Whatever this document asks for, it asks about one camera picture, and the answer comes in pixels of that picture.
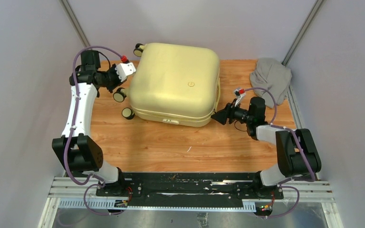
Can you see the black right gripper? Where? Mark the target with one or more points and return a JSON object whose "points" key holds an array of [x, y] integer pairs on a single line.
{"points": [[222, 116]]}

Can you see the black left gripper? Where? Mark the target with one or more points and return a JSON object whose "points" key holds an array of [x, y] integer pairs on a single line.
{"points": [[118, 81]]}

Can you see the cream suitcase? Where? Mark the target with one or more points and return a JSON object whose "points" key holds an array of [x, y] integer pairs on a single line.
{"points": [[173, 84]]}

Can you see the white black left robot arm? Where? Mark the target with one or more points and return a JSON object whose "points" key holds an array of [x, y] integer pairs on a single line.
{"points": [[81, 157]]}

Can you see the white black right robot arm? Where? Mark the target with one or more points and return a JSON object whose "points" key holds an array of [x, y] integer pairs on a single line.
{"points": [[297, 156]]}

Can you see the grey crumpled cloth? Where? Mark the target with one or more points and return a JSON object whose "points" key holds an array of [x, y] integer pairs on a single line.
{"points": [[271, 80]]}

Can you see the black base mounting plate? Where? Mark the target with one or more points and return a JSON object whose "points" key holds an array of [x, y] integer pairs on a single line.
{"points": [[191, 189]]}

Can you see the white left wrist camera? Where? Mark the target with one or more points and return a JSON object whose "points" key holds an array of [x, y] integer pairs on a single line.
{"points": [[124, 70]]}

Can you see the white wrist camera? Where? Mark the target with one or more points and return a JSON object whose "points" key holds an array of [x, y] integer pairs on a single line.
{"points": [[124, 70], [239, 93]]}

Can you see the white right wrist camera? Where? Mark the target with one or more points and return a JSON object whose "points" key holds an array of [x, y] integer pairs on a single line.
{"points": [[239, 93]]}

